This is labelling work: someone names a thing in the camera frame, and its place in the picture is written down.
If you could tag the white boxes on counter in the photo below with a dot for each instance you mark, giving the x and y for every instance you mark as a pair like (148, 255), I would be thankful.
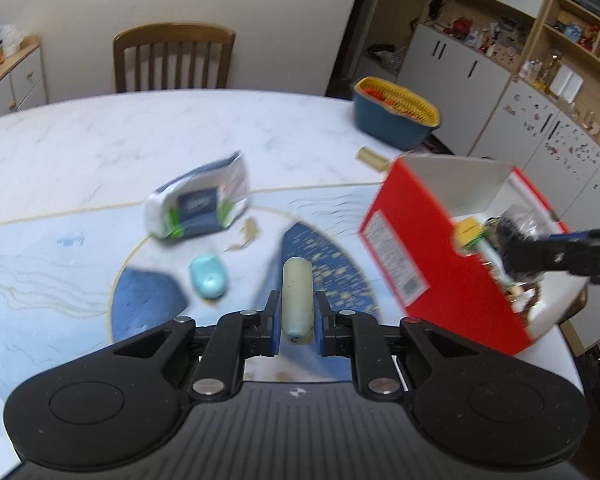
(566, 82)

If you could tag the pile of strawberries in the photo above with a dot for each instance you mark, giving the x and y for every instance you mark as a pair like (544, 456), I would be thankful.
(405, 102)

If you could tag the red white cardboard box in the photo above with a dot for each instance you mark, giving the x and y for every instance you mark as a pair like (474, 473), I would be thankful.
(410, 220)

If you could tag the wooden white sideboard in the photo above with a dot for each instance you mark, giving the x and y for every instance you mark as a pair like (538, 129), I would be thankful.
(15, 85)

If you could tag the white blue tissue pack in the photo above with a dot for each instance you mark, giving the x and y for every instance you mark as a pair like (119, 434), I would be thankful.
(200, 205)

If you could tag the small yellow box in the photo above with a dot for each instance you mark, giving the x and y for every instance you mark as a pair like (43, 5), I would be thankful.
(466, 234)

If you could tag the yellow blue strainer basket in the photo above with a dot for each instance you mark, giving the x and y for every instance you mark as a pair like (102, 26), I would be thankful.
(385, 120)

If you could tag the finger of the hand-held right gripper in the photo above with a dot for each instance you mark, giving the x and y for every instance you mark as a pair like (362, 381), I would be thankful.
(555, 259)
(580, 237)

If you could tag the tan scrap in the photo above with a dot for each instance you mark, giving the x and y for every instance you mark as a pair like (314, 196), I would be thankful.
(247, 232)

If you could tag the beige tube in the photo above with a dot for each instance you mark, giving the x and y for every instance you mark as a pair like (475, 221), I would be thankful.
(375, 160)

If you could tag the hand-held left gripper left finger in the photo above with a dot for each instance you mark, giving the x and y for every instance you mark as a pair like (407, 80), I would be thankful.
(272, 325)

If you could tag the pale cream cylinder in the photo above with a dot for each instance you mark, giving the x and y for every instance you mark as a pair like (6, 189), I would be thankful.
(296, 300)

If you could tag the wooden wall shelf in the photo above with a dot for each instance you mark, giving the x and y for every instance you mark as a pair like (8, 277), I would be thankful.
(580, 25)

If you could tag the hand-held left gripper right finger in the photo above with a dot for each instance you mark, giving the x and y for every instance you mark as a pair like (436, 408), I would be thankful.
(322, 325)

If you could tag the clear plastic bag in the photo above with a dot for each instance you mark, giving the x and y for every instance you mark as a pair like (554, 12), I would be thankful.
(7, 35)

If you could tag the wooden slat-back chair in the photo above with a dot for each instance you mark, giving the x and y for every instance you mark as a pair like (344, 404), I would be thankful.
(175, 35)

